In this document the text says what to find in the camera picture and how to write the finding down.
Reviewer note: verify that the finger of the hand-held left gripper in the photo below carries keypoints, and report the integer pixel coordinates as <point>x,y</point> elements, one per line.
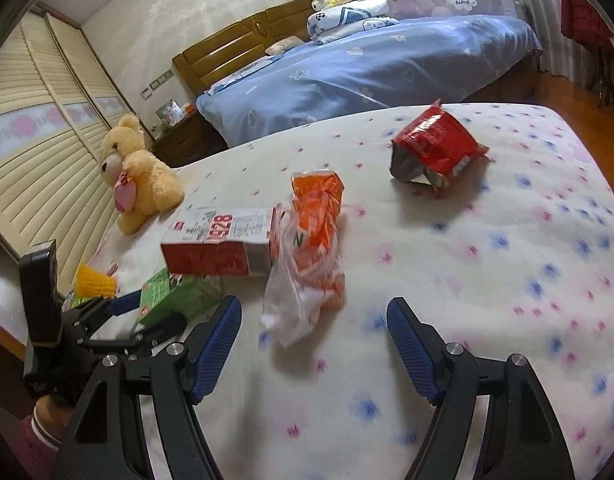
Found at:
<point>167,325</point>
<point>124,302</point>

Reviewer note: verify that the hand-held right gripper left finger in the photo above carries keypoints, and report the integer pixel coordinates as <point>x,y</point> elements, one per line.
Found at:
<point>214,355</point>

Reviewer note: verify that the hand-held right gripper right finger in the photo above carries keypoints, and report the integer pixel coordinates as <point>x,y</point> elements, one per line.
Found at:
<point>412,350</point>

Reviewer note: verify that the green drink carton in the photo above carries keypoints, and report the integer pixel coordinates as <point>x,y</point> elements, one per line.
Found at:
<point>177,292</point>

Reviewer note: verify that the clear plastic bag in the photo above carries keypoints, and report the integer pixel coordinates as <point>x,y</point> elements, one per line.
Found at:
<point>292,315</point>

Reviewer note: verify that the red packets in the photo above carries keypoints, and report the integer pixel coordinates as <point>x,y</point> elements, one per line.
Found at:
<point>217,240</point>

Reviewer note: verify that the orange snack packet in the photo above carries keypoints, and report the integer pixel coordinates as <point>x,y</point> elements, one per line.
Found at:
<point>317,220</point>

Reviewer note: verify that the red snack bag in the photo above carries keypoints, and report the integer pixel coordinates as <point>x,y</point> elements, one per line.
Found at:
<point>432,140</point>

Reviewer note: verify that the person's left forearm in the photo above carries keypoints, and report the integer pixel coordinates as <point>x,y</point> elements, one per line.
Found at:
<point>37,445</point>

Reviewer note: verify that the green snack packet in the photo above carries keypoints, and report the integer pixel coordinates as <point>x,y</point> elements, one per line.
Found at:
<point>76,302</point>

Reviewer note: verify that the yellow foam fruit net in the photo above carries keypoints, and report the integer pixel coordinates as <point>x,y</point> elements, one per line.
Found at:
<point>94,280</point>

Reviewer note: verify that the white floral bed sheet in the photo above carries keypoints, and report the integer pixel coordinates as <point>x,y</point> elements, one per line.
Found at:
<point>462,270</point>

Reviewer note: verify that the cream louvered closet doors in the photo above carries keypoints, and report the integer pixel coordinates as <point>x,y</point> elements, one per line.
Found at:
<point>47,185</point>

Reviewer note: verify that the yellow teddy bear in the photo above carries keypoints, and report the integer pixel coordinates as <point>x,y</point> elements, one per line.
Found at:
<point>147,180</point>

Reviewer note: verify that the wooden nightstand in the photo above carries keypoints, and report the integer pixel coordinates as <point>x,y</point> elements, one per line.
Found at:
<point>187,142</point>

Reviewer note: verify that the blue white pillow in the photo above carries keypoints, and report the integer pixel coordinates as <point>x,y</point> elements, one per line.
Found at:
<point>242,76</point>

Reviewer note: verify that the brown wooden headboard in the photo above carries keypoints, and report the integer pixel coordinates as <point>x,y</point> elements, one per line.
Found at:
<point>222,60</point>

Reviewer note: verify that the bed with blue sheet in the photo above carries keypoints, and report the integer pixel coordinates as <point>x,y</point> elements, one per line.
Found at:
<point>377,70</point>

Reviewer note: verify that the small pink pillow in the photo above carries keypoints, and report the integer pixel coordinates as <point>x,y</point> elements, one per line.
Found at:
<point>282,46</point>

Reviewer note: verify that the folded blue white quilt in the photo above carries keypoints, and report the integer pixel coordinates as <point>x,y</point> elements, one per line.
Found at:
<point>347,22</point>

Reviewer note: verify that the pink plush toy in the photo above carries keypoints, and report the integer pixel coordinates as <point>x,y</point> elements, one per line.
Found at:
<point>437,10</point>

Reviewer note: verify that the grey patterned curtains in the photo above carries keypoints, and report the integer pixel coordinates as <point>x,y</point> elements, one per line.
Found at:
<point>549,25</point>

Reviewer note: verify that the red puffer jacket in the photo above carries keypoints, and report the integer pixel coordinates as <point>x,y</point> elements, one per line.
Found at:
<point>584,15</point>

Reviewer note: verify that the wall switch panel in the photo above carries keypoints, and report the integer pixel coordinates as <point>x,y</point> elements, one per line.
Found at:
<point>156,85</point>

